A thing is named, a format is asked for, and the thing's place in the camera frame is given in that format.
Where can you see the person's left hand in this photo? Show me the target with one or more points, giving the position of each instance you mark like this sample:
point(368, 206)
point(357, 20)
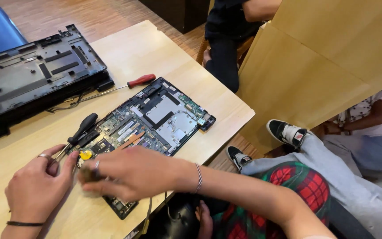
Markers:
point(33, 189)

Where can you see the grey trousers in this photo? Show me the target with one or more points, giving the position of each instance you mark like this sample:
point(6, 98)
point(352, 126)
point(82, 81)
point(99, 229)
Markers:
point(350, 189)

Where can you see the green laptop motherboard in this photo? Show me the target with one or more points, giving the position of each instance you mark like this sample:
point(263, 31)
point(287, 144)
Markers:
point(164, 119)

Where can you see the person's right hand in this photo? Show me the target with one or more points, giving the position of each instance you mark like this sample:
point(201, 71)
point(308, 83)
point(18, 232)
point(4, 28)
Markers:
point(144, 174)

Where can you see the wooden chair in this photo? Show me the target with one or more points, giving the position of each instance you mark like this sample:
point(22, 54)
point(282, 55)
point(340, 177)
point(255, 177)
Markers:
point(244, 48)

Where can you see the dark cabinet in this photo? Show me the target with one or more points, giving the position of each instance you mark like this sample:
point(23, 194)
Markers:
point(174, 13)

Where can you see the black white sneaker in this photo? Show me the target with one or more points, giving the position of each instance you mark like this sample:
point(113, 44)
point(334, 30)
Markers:
point(239, 157)
point(285, 132)

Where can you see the red green plaid garment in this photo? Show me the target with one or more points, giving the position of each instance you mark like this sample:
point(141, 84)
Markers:
point(307, 189)

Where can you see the black wrist band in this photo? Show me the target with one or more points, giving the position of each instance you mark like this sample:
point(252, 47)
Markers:
point(25, 223)

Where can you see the black bag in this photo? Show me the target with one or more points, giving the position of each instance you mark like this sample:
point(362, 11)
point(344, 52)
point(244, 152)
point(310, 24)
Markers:
point(181, 222)

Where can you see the yellow coin cell battery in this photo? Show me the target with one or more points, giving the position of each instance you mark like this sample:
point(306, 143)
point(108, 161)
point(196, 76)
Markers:
point(85, 154)

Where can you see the person's right fingers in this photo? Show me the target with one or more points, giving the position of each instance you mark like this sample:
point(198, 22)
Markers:
point(106, 181)

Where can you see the black laptop bottom case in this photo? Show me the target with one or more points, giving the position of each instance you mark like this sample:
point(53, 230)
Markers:
point(35, 76)

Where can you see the large tan board panel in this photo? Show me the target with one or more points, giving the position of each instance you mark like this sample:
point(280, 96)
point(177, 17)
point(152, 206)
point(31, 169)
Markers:
point(317, 63)

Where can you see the copper heat pipe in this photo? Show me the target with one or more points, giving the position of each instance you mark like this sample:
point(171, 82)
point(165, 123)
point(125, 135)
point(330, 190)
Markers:
point(129, 141)

